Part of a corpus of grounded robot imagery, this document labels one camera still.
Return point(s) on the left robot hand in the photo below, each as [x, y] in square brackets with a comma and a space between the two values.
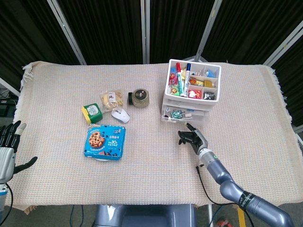
[6, 163]

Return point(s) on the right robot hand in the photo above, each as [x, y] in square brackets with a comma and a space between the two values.
[201, 142]

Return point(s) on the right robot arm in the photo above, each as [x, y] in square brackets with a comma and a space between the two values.
[227, 184]

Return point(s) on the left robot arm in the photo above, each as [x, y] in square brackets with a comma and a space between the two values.
[2, 196]

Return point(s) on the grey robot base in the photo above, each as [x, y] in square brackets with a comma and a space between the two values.
[144, 215]

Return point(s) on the white drawer organizer box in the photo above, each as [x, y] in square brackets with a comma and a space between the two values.
[193, 99]

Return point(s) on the blue chocolate cookie box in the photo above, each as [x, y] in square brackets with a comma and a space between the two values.
[104, 142]

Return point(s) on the white dice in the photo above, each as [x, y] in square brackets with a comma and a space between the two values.
[168, 109]

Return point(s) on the black binder clips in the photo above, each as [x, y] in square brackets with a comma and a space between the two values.
[209, 96]

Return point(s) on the red small clips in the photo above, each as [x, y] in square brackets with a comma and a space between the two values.
[194, 94]

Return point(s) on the beige woven tablecloth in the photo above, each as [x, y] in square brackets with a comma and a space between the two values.
[151, 170]

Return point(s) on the green marker with red cap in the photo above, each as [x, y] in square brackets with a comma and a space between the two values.
[181, 80]

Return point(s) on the white marker with blue cap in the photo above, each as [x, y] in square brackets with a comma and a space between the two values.
[187, 78]

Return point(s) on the blue plastic object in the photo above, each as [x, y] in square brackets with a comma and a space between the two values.
[210, 73]

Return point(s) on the red candy packet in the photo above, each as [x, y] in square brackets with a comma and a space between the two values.
[174, 78]

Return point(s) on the white table leg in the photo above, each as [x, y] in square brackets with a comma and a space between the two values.
[210, 215]

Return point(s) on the glass jar with black lid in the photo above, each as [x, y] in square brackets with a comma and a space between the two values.
[140, 98]

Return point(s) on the white computer mouse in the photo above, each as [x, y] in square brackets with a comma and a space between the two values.
[120, 115]

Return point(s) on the clear bag of biscuits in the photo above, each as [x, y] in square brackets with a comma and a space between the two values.
[111, 99]

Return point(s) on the green container with yellow lid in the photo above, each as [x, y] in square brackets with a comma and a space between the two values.
[93, 111]

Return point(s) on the white screen frame post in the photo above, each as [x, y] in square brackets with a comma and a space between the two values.
[208, 30]
[284, 42]
[8, 86]
[68, 33]
[145, 30]

